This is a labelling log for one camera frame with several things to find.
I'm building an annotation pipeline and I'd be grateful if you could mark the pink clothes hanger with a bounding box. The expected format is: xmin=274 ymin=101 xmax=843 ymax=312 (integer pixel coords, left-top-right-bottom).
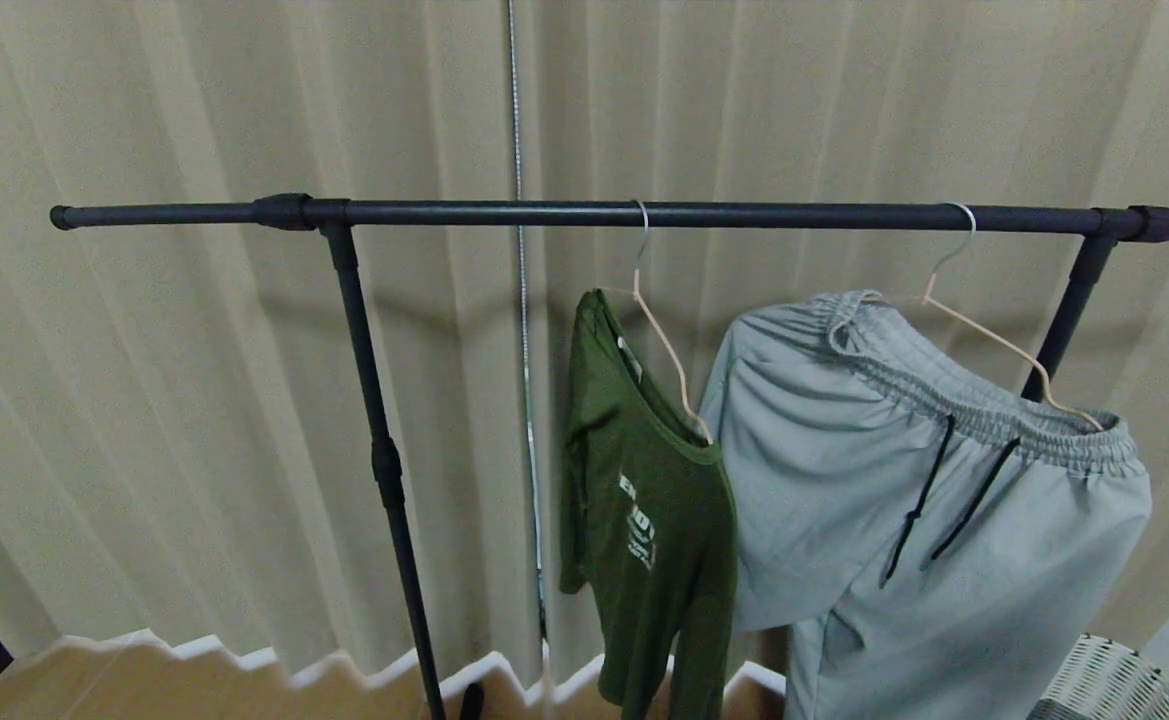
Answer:
xmin=599 ymin=200 xmax=717 ymax=446
xmin=862 ymin=203 xmax=1107 ymax=434

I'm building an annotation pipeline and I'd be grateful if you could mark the green printed shirt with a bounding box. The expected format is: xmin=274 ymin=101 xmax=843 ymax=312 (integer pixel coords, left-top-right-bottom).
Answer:
xmin=559 ymin=288 xmax=740 ymax=720

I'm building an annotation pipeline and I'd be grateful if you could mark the pale grey garment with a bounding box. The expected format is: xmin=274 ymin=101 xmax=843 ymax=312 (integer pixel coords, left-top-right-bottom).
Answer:
xmin=699 ymin=290 xmax=1155 ymax=720

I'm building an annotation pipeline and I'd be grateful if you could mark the black clothes rack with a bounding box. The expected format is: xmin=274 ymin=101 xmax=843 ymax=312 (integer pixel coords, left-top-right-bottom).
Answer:
xmin=49 ymin=193 xmax=1169 ymax=720

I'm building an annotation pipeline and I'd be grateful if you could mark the white laundry basket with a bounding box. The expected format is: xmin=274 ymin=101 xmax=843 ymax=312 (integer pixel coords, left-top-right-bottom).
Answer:
xmin=1029 ymin=635 xmax=1169 ymax=720

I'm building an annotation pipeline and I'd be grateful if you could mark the beige curtain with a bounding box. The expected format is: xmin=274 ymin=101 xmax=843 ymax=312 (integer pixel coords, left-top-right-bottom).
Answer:
xmin=0 ymin=0 xmax=1169 ymax=691

